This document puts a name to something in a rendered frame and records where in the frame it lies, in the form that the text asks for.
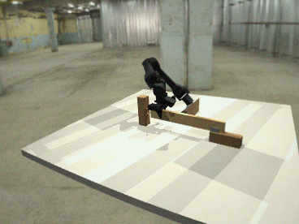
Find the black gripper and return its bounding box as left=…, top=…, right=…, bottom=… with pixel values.
left=148, top=92, right=168, bottom=118

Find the long wooden rail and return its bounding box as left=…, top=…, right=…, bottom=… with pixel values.
left=150, top=110, right=226, bottom=134

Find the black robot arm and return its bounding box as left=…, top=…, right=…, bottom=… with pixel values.
left=141, top=58, right=195, bottom=107

